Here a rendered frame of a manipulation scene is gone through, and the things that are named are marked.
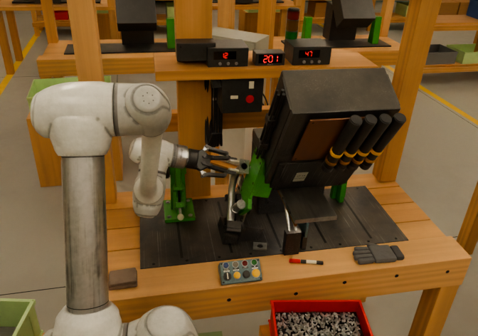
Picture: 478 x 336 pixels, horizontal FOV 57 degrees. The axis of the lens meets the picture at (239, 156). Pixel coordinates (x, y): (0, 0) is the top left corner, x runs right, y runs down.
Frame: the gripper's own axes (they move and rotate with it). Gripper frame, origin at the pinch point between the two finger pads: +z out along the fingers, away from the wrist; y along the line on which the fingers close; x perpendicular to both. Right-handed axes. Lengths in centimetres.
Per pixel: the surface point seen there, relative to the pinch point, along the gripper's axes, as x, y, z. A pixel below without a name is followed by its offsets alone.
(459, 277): -12, -34, 95
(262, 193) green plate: -3.4, -10.1, 10.4
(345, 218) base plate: 10, -12, 56
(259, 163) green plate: -12.2, -1.0, 5.0
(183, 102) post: 10.6, 26.8, -22.2
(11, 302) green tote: 6, -56, -70
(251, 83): -9.4, 32.1, 0.3
